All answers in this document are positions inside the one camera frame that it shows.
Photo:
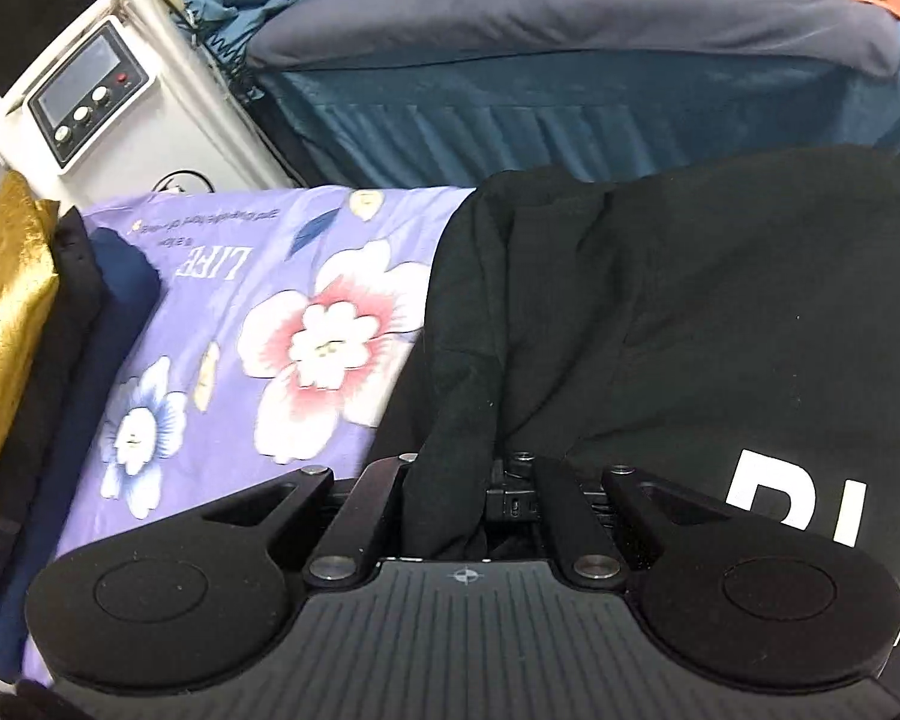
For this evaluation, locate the white appliance with panel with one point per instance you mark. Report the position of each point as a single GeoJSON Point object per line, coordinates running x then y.
{"type": "Point", "coordinates": [100, 98]}

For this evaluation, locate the purple floral bed sheet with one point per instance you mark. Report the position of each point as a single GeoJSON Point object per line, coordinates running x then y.
{"type": "Point", "coordinates": [284, 320]}

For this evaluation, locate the navy blue folded garment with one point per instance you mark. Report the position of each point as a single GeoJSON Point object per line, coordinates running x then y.
{"type": "Point", "coordinates": [131, 288]}

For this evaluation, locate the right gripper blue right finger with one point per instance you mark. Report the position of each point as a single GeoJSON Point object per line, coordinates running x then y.
{"type": "Point", "coordinates": [547, 494]}

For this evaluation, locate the black zip jacket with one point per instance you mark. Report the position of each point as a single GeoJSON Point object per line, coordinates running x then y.
{"type": "Point", "coordinates": [733, 327]}

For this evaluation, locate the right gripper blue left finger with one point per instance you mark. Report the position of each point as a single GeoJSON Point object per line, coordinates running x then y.
{"type": "Point", "coordinates": [365, 529]}

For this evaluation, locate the golden yellow folded garment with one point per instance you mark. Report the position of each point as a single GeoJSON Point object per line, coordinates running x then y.
{"type": "Point", "coordinates": [28, 285]}

